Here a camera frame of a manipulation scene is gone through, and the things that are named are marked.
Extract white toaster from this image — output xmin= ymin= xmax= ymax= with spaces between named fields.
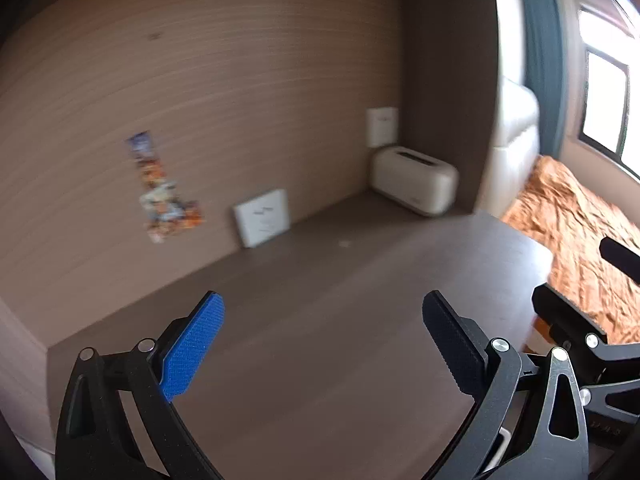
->
xmin=370 ymin=145 xmax=459 ymax=217

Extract orange bed cover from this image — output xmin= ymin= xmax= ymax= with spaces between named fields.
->
xmin=502 ymin=156 xmax=639 ymax=344

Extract teal curtain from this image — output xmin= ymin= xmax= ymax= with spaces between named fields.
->
xmin=522 ymin=0 xmax=567 ymax=158

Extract white padded headboard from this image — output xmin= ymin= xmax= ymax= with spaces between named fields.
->
xmin=478 ymin=78 xmax=539 ymax=219

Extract window with black frame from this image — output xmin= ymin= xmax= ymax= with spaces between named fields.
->
xmin=577 ymin=6 xmax=639 ymax=177

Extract colourful cartoon stickers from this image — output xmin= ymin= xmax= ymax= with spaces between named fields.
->
xmin=127 ymin=131 xmax=204 ymax=244

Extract white wall socket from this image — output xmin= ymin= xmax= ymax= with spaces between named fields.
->
xmin=233 ymin=188 xmax=291 ymax=248

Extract white wall switch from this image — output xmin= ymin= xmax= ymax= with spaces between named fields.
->
xmin=366 ymin=106 xmax=398 ymax=148

